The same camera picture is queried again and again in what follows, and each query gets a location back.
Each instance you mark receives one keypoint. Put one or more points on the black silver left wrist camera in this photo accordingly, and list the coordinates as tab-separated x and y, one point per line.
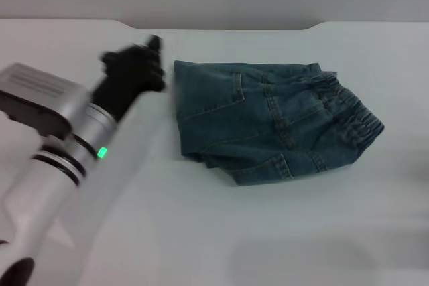
37	98

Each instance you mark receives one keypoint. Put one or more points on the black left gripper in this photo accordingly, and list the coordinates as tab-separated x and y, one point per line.
130	78

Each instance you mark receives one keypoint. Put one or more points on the blue denim shorts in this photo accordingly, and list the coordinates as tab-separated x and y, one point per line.
275	122

